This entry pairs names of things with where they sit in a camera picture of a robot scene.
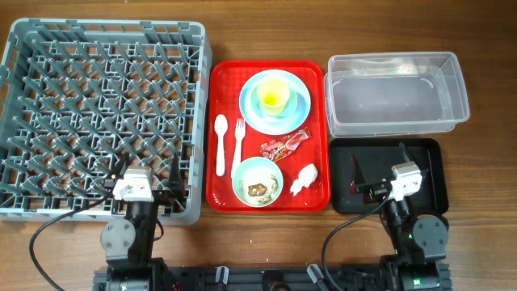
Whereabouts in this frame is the white tissue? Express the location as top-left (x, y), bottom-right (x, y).
top-left (290, 163), bottom-right (318, 196)

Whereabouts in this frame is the grey dishwasher rack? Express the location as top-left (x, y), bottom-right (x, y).
top-left (1, 18), bottom-right (212, 226)

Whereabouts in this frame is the red candy wrapper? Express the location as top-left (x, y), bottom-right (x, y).
top-left (259, 128), bottom-right (311, 162)

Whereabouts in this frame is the white plastic fork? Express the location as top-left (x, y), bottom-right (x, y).
top-left (231, 119), bottom-right (246, 177)

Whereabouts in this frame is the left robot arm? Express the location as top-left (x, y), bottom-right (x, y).
top-left (93, 154), bottom-right (185, 291)

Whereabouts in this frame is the clear plastic bin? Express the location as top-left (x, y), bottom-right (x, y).
top-left (324, 52), bottom-right (470, 138)

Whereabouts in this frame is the light blue plate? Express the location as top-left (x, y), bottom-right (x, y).
top-left (238, 70), bottom-right (311, 135)

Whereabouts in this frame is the black plastic tray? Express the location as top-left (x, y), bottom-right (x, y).
top-left (330, 138), bottom-right (449, 214)

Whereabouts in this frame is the yellow plastic cup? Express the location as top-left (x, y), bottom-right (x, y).
top-left (257, 78), bottom-right (290, 116)

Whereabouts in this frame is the green bowl with food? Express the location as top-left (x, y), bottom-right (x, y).
top-left (231, 157), bottom-right (284, 208)

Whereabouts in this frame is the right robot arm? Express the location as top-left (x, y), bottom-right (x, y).
top-left (351, 143), bottom-right (452, 290)

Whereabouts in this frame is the light blue bowl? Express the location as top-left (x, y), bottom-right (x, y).
top-left (248, 87), bottom-right (297, 123)

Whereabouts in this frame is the white plastic spoon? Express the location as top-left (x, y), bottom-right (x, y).
top-left (214, 114), bottom-right (228, 177)

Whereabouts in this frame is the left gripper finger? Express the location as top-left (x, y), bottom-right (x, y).
top-left (167, 154), bottom-right (185, 196)
top-left (105, 153), bottom-right (130, 182)

